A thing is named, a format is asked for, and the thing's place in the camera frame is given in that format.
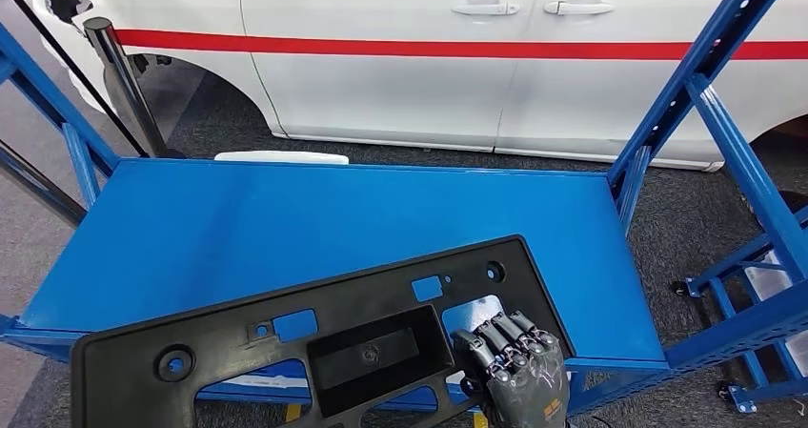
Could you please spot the white car red stripe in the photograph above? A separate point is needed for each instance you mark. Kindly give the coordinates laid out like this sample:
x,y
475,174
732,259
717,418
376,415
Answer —
x,y
379,97

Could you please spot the blue metal shelf rack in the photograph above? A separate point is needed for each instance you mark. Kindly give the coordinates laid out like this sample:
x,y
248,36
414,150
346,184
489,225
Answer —
x,y
719,270
252,236

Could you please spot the white plastic bin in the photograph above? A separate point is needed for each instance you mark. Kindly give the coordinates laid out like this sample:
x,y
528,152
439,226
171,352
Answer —
x,y
265,382
767,286
281,157

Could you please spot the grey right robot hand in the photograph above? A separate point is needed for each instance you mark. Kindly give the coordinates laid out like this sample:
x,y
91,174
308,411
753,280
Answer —
x,y
524,387

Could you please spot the black plastic plate bracket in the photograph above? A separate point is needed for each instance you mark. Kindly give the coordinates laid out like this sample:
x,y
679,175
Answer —
x,y
189,349

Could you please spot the black thin rod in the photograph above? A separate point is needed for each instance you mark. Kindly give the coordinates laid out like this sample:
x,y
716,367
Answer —
x,y
73,65

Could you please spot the dark grey metal bar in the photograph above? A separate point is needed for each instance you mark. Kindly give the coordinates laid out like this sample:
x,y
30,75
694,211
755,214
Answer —
x,y
41,182

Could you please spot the black stanchion pole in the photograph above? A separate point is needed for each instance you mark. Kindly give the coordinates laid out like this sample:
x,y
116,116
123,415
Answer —
x,y
129,90

